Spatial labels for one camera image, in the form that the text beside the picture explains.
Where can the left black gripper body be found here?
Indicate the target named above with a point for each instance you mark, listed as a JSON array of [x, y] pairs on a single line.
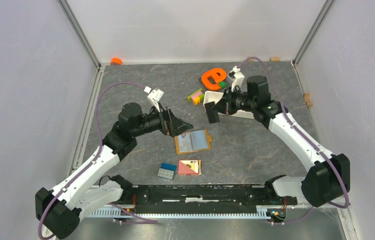
[[166, 126]]

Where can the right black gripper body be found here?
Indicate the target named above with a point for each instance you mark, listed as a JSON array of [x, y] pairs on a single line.
[[231, 101]]

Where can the pale credit card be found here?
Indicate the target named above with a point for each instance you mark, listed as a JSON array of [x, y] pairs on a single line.
[[184, 143]]

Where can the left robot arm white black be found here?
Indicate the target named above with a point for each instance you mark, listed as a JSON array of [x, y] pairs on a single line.
[[62, 208]]

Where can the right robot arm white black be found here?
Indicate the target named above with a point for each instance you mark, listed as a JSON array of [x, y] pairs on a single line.
[[328, 178]]

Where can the red playing card deck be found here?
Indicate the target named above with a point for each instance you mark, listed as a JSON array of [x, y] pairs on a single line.
[[190, 167]]

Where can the green toy brick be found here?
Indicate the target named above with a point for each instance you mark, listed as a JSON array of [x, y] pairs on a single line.
[[222, 84]]

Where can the colourful toy brick stack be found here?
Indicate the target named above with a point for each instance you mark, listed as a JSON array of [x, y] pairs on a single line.
[[197, 97]]

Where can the orange plastic letter e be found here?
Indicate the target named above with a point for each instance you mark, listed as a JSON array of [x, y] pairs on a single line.
[[214, 79]]

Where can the blue grey toy brick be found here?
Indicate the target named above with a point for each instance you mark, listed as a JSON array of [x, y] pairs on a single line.
[[167, 171]]

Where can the wooden block middle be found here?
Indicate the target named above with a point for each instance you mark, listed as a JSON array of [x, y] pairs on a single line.
[[275, 59]]

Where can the wooden block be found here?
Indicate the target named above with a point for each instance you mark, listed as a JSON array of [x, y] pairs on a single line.
[[275, 59], [307, 99]]

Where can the orange tape roll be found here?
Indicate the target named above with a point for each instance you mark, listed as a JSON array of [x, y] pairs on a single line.
[[116, 61]]

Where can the wooden block right side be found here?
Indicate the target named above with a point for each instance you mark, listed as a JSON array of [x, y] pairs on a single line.
[[307, 99]]

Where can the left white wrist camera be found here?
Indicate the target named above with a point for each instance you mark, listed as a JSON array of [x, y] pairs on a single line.
[[154, 96]]

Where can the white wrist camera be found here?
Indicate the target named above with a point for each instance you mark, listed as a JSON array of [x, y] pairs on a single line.
[[154, 96], [236, 77]]

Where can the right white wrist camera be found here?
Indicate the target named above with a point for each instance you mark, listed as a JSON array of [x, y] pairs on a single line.
[[236, 77]]

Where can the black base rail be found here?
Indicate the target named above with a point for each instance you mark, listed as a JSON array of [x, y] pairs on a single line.
[[200, 199]]

